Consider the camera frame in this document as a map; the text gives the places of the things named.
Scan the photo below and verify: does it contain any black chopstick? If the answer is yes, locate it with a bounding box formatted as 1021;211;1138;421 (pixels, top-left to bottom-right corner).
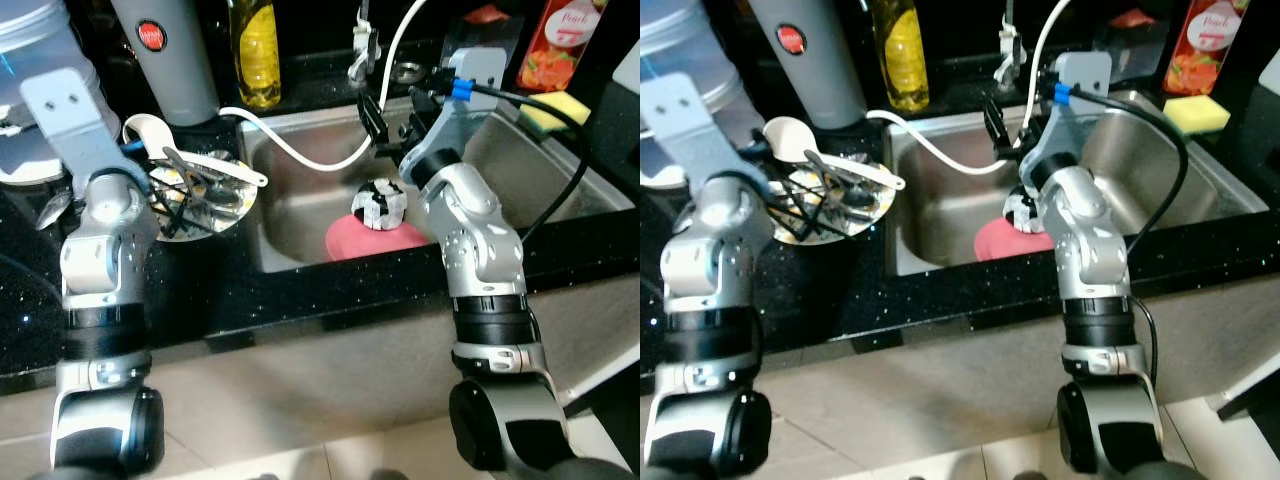
789;199;847;243
164;194;217;238
150;194;217;238
780;199;852;243

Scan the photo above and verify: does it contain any black and white patterned bowl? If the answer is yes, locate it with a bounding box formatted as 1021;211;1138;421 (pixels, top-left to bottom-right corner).
350;178;409;231
1003;185;1046;233

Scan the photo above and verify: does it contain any white faucet hose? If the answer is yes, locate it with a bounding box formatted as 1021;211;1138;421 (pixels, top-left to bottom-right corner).
218;0;431;171
865;0;1071;176

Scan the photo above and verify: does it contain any pink round plate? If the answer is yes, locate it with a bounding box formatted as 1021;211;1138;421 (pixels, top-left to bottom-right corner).
972;218;1056;263
323;215;431;263

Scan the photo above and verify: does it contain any white plastic ladle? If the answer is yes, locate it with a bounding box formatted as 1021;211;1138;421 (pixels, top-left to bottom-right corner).
765;117;906;191
122;113;269;189

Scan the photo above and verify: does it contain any metal faucet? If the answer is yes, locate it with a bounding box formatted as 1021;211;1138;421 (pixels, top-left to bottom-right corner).
347;0;383;86
995;0;1031;86

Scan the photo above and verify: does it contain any floral patterned plate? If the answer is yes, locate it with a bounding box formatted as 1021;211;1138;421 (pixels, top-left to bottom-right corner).
770;155;896;244
145;150;256;241

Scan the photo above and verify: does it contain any grey tumbler with red logo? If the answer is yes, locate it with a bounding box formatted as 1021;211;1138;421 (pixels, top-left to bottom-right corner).
748;0;869;129
110;0;221;126

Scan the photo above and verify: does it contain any clear plastic container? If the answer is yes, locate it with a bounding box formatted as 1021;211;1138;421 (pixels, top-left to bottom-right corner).
440;12;529;91
1095;15;1171;91

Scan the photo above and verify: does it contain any stainless steel sink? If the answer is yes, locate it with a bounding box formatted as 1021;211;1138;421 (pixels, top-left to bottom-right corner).
238;85;636;276
880;90;1271;279

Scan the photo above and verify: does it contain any yellow oil bottle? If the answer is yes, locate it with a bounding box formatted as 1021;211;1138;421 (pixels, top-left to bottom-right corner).
872;0;931;113
228;0;283;109

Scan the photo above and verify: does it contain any yellow sponge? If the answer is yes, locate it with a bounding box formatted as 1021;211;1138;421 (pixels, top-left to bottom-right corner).
1162;95;1233;136
518;90;593;136

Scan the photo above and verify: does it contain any red peach print package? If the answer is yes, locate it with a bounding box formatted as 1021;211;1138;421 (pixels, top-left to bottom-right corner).
517;0;609;96
1163;0;1251;98

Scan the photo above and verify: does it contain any white plastic drawer container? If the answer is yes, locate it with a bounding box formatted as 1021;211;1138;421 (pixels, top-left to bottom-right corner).
0;0;101;187
640;0;736;171

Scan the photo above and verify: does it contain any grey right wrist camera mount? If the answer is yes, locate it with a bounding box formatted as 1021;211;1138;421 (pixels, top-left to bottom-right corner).
405;48;507;183
1020;52;1113;193

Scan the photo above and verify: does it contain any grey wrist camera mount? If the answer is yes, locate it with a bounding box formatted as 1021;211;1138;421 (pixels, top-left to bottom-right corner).
1020;52;1113;193
640;72;747;193
405;48;507;183
20;68;127;197

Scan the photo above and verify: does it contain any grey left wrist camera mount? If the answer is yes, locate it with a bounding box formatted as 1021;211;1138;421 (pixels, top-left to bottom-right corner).
20;68;127;197
640;72;747;193

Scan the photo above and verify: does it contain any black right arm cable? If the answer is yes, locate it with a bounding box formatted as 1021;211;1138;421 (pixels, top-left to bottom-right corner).
1060;88;1191;386
462;80;592;243

